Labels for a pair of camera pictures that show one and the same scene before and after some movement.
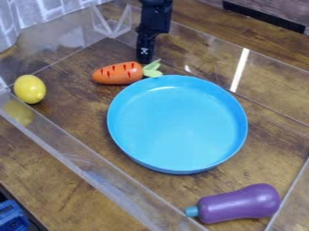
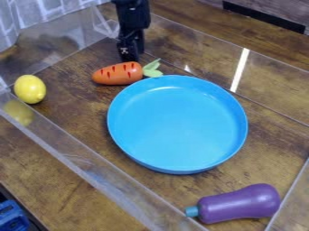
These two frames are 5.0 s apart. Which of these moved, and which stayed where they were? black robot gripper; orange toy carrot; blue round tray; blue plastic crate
Moved: black robot gripper
Stayed: blue plastic crate; orange toy carrot; blue round tray
